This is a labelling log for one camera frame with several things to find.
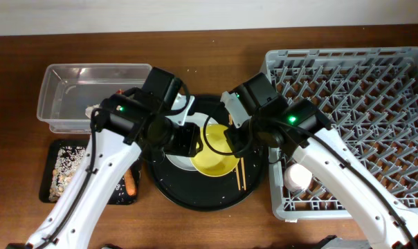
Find white tissue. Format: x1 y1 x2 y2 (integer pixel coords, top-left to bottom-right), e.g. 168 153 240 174
85 106 96 119

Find pink plastic cup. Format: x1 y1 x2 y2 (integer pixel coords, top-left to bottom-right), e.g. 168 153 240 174
283 163 313 192

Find orange carrot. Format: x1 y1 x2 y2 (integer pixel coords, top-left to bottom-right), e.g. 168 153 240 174
124 169 137 196

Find yellow bowl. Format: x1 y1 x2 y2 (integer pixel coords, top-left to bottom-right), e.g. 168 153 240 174
190 124 239 177

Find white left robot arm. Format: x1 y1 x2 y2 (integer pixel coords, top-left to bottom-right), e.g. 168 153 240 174
7 89 203 248

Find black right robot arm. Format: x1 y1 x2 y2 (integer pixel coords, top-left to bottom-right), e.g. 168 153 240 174
225 99 418 248

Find grey dishwasher rack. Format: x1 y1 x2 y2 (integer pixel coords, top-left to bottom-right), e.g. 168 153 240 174
261 47 418 214

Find wooden chopstick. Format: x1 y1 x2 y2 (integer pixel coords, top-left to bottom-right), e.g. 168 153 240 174
240 158 247 191
235 165 242 191

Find grey plate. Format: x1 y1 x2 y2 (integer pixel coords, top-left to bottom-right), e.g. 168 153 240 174
166 112 208 172

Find clear plastic bin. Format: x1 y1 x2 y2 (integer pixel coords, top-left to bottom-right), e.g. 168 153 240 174
37 63 152 133

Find rice and food scraps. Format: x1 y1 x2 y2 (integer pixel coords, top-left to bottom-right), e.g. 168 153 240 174
48 146 86 203

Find black rectangular tray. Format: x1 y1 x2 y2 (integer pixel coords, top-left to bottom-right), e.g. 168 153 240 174
39 140 141 205

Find round black tray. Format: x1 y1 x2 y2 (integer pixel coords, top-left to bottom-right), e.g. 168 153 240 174
146 93 269 212

